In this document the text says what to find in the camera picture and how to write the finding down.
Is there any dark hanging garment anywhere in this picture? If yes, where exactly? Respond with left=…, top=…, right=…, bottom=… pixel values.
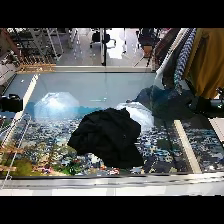
left=159, top=28, right=188, bottom=92

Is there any blue white patterned garment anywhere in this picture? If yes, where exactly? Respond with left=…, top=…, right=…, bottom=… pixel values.
left=172, top=28, right=198, bottom=95

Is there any black long-sleeved shirt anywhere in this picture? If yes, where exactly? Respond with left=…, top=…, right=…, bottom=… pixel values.
left=67, top=107, right=145, bottom=170

